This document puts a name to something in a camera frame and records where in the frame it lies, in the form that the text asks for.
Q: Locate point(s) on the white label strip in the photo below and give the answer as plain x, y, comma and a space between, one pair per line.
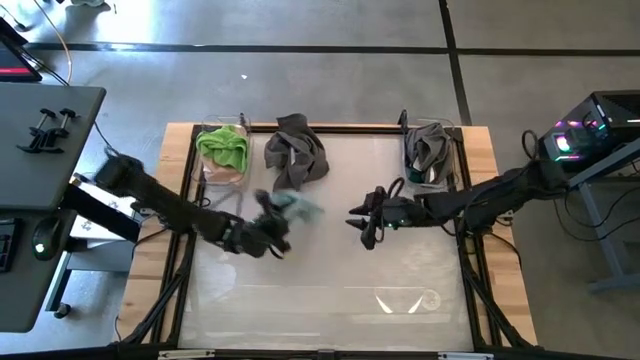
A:
465, 356
185, 354

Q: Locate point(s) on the monitor with red screen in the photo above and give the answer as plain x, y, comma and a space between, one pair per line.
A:
15, 65

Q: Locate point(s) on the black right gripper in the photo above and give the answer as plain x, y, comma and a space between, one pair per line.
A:
400, 212

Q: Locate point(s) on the white equipment box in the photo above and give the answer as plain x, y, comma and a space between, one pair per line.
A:
95, 227

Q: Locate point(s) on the light teal towel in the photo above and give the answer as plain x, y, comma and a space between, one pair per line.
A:
300, 205

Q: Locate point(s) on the gray metal stand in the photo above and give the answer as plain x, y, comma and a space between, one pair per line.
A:
599, 225

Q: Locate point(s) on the dark gray desk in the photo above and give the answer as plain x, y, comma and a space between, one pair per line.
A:
40, 175

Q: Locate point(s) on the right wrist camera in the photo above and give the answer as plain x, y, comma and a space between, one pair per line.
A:
375, 199

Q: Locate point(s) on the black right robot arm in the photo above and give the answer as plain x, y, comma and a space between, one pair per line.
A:
500, 192

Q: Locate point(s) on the clear plastic basket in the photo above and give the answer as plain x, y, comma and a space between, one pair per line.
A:
427, 189
225, 120

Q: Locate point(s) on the black aluminium table frame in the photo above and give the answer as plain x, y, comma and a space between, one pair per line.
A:
350, 129

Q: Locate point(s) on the peach pink towel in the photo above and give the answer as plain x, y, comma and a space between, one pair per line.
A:
222, 176

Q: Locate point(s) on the black screw clamp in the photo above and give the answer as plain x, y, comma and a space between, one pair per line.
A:
42, 135
60, 132

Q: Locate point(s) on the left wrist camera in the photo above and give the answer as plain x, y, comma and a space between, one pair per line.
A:
263, 199

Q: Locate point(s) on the black keyboard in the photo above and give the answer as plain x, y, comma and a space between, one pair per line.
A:
7, 247

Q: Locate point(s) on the dark gray towel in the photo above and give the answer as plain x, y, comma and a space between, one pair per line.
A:
305, 165
430, 145

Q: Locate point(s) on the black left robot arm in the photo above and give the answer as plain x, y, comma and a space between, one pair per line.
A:
160, 205

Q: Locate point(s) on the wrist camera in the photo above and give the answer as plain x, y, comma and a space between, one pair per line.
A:
263, 199
375, 199

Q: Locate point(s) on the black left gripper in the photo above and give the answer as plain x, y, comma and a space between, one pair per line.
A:
255, 237

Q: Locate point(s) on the computer tower with RGB lights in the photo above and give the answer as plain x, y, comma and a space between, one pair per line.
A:
610, 115

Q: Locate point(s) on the black computer mouse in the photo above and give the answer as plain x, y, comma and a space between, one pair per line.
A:
47, 235

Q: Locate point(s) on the lime green towel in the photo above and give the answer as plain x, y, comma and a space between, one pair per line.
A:
222, 147

